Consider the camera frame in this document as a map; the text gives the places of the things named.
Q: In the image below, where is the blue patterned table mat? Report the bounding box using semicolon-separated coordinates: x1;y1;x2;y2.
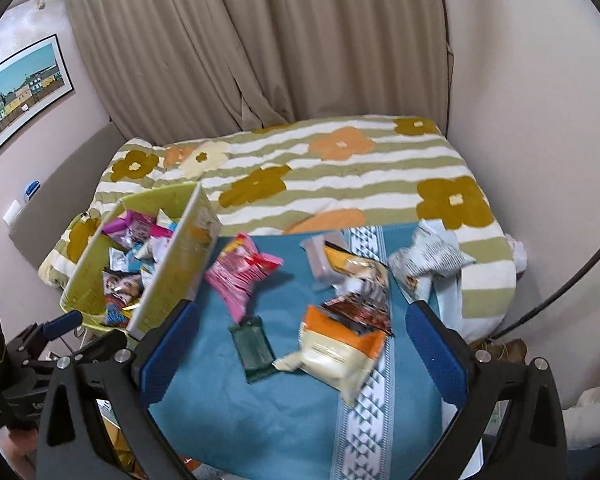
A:
147;225;486;480

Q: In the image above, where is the orange and cream snack packet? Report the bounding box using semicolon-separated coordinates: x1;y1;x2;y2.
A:
274;305;387;407

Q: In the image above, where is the yellow cardboard box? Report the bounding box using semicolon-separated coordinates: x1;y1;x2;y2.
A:
60;182;220;341

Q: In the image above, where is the white cloth bundle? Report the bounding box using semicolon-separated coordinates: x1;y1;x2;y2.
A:
562;384;600;452

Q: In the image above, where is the crumpled white tissue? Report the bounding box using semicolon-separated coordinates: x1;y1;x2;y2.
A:
505;235;529;274

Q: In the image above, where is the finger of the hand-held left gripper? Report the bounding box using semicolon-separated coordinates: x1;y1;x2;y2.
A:
6;310;84;361
70;331;129;361

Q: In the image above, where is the dark striped snack packet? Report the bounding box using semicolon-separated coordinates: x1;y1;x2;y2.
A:
320;287;394;337

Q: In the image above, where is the silver grey snack packet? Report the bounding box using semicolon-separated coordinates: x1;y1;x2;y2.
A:
387;220;477;304

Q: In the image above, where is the black lamp pole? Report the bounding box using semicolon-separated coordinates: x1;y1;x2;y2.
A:
495;220;600;342

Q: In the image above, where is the floral pillow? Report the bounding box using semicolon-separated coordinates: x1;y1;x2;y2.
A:
37;209;104;289
102;136;162;197

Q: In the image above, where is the dark green snack packet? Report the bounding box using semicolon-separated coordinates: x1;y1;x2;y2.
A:
228;316;276;385

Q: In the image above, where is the beige curtain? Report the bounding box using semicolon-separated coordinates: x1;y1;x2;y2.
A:
62;0;454;144

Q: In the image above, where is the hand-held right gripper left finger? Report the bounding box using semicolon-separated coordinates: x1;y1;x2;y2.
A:
35;300;199;480

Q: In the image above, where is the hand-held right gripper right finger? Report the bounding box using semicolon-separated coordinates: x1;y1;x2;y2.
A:
405;301;568;480

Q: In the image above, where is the grey headboard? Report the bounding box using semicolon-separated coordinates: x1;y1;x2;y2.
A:
7;122;129;267

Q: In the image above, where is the floral striped blanket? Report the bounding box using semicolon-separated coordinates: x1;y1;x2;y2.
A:
92;115;518;343

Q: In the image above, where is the wall poster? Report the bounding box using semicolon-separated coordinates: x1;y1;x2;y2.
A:
0;34;75;162

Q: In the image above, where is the yellow and white snack packet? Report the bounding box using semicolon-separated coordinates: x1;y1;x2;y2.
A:
322;241;389;291

